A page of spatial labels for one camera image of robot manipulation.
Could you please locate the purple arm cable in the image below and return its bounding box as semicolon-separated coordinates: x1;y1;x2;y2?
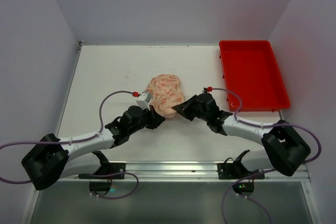
0;90;140;199
202;86;322;224

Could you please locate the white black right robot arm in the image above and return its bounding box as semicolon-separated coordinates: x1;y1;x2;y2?
173;93;311;178

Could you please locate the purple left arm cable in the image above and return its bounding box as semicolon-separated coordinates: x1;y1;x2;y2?
0;90;140;199

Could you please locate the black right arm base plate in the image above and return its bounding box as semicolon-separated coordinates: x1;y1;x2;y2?
217;163;265;179

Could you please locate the red plastic tray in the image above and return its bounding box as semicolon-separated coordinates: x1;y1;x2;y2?
219;40;290;112

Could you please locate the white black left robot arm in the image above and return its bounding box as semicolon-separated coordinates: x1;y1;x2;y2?
22;105;165;190

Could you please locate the aluminium mounting rail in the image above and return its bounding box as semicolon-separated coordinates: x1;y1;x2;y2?
57;159;311;182

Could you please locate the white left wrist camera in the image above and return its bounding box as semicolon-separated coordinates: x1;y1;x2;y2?
136;91;152;110

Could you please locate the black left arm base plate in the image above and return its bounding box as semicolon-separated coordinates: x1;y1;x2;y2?
78;163;126;179

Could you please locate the floral pink laundry bag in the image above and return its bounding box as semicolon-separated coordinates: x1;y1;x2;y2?
145;74;185;118

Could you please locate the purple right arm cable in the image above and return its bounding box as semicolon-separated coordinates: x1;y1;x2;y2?
202;86;322;224

